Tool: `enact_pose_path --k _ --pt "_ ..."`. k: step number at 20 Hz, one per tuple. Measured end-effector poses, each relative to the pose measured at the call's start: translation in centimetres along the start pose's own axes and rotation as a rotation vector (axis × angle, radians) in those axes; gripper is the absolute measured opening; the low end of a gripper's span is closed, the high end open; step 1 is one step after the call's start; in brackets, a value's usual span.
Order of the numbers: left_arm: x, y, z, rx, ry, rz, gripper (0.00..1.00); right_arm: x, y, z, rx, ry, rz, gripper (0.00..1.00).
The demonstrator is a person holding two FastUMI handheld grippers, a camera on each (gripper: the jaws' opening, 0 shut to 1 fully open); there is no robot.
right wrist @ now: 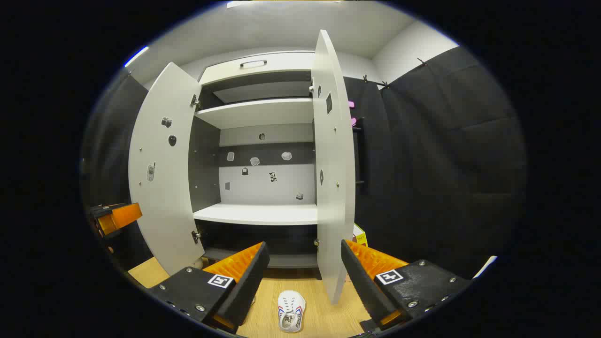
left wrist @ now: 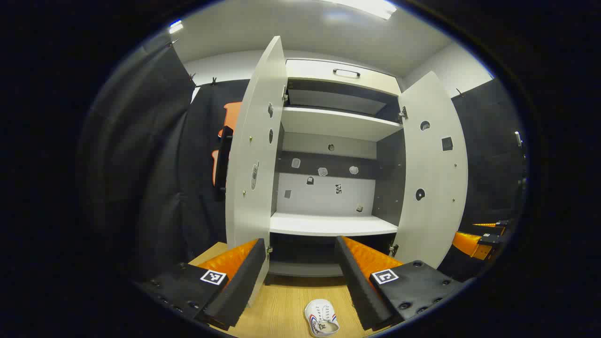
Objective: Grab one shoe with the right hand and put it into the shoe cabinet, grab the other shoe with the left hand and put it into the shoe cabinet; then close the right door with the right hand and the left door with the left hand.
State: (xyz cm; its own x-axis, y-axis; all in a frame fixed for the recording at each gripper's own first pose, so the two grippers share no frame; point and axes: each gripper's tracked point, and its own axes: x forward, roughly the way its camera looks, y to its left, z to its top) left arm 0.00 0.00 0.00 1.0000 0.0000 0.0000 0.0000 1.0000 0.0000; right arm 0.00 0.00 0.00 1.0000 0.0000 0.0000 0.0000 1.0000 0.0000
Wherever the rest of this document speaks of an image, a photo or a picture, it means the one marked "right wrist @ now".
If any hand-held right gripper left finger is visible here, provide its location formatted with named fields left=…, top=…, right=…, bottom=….
left=146, top=242, right=270, bottom=335

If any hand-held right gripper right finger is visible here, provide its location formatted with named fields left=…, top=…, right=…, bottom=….
left=340, top=239, right=472, bottom=331

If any white cabinet door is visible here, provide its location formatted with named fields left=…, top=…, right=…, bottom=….
left=128, top=62, right=206, bottom=277
left=311, top=30, right=356, bottom=306

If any white striped shoe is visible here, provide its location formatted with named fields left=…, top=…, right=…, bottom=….
left=277, top=290, right=307, bottom=333

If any white shoe cabinet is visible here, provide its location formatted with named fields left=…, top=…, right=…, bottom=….
left=189, top=51, right=321, bottom=270

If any white cabinet drawer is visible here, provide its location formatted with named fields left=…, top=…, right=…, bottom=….
left=200, top=51, right=316, bottom=86

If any black backdrop cloth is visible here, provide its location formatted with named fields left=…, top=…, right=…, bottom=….
left=81, top=46, right=527, bottom=282

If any ceiling light strip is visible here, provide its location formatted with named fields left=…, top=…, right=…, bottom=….
left=124, top=46, right=150, bottom=68

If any black door handle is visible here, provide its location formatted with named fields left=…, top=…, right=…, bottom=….
left=352, top=117, right=367, bottom=191

